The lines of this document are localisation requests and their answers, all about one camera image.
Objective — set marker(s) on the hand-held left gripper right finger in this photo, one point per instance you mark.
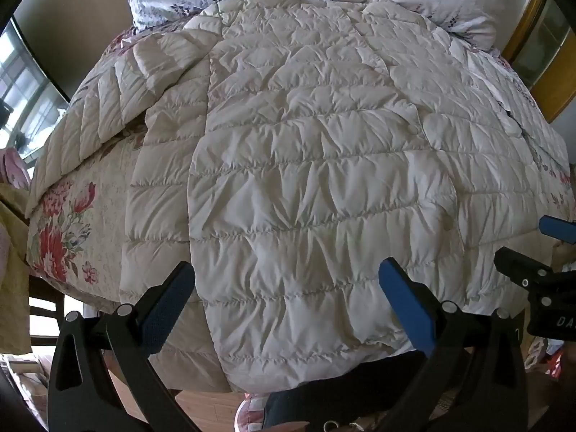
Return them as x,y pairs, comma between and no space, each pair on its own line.
405,303

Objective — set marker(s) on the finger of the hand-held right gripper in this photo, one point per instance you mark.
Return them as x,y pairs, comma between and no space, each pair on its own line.
513,263
557,229

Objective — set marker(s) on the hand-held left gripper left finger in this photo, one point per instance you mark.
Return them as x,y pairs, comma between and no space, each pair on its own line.
167,299

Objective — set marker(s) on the beige quilted down comforter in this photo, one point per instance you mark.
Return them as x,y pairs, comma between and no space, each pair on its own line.
292,166

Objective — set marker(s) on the floral bedspread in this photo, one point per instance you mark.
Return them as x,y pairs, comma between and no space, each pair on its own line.
105,216

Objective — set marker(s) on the dark wooden chair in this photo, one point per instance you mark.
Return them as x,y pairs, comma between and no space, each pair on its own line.
42,319

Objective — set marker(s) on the wooden headboard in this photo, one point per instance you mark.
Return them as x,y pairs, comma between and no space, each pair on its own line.
557,85

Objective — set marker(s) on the yellow cloth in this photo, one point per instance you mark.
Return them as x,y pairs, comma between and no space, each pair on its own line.
12,274

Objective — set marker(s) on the pink floral cloth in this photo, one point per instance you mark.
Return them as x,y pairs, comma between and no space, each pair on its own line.
11,168

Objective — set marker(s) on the window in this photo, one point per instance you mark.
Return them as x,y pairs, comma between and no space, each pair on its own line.
22,85

